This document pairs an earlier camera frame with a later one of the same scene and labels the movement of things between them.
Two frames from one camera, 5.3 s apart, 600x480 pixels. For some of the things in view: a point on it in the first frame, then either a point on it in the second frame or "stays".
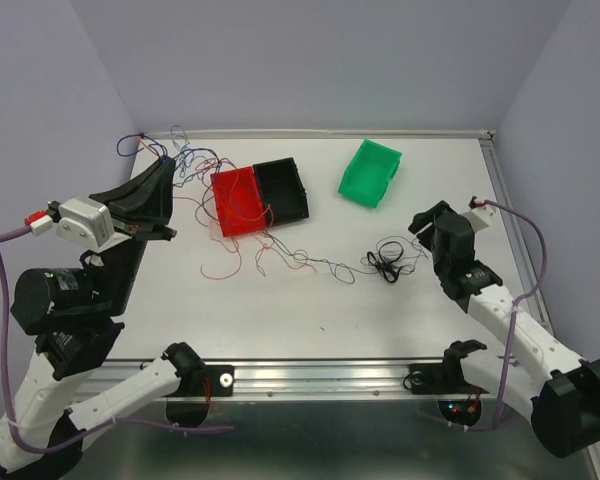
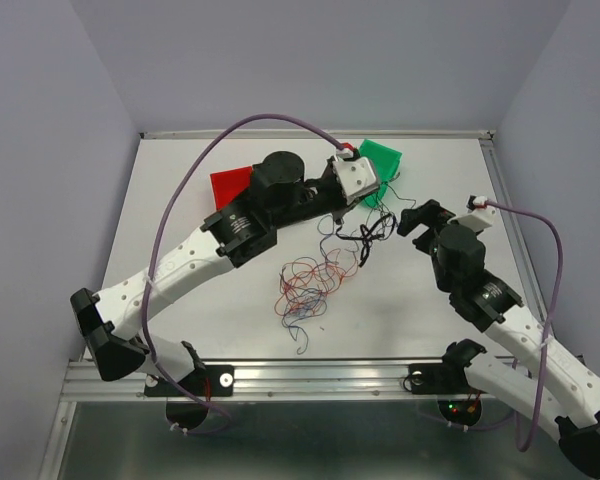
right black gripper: [430, 215] stays
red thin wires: [230, 193] → [304, 285]
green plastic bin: [370, 173] stays
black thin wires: [389, 252] → [368, 235]
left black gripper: [148, 197] → [343, 209]
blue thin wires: [199, 171] → [304, 285]
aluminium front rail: [261, 379] stays
